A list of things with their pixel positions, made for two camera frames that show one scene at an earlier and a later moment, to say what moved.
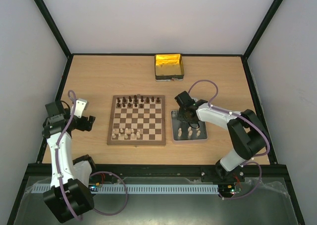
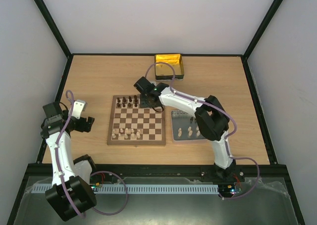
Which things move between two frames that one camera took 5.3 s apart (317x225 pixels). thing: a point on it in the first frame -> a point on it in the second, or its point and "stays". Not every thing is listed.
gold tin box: x=169 y=67 stays
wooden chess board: x=137 y=120 stays
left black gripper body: x=82 y=126 stays
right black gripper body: x=188 y=118 -> x=150 y=101
